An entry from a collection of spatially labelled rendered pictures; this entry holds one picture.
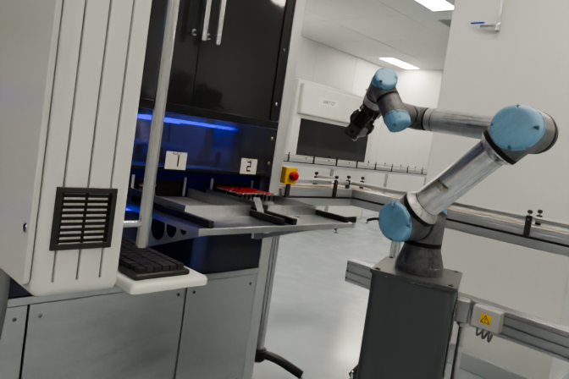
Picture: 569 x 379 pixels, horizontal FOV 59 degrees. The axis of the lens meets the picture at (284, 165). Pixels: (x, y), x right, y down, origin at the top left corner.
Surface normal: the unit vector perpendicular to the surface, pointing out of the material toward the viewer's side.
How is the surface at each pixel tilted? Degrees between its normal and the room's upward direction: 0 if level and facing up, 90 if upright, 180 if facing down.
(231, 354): 90
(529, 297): 90
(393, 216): 95
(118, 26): 90
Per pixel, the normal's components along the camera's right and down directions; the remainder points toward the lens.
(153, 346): 0.72, 0.14
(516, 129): -0.61, -0.14
